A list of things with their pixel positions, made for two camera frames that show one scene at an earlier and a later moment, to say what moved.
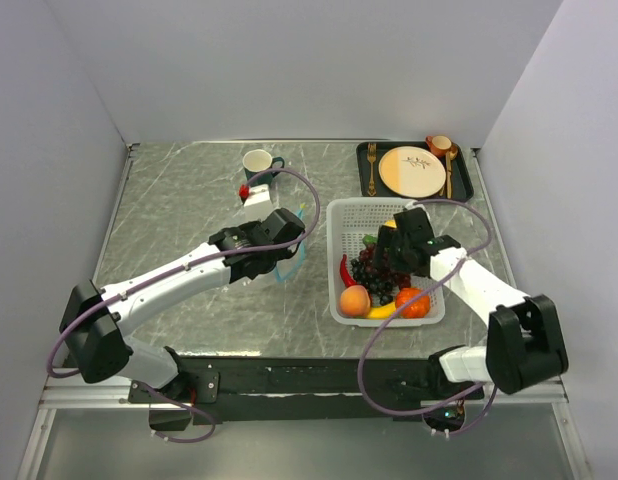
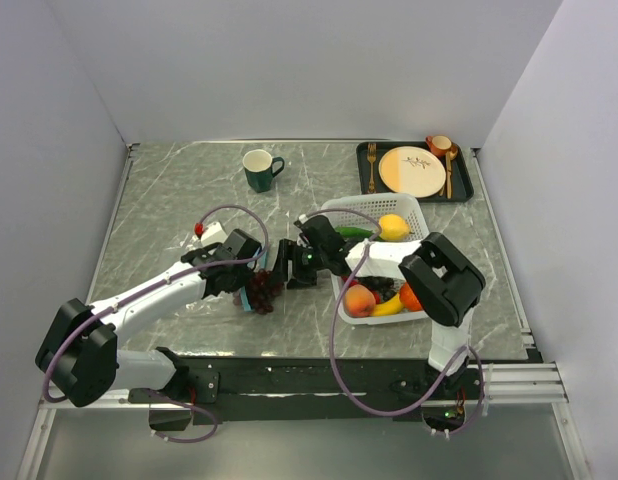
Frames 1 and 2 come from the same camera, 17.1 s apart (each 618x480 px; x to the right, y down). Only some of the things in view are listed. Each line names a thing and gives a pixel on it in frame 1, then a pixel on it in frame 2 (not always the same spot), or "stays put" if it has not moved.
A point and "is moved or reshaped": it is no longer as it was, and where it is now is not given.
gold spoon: (450, 156) stays put
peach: (355, 301) stays put
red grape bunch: (381, 263) is moved or reshaped
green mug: (258, 161) stays put
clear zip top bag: (292, 265) to (224, 302)
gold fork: (371, 155) stays put
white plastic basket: (348, 221) stays put
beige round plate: (412, 172) stays put
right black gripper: (389, 237) to (290, 250)
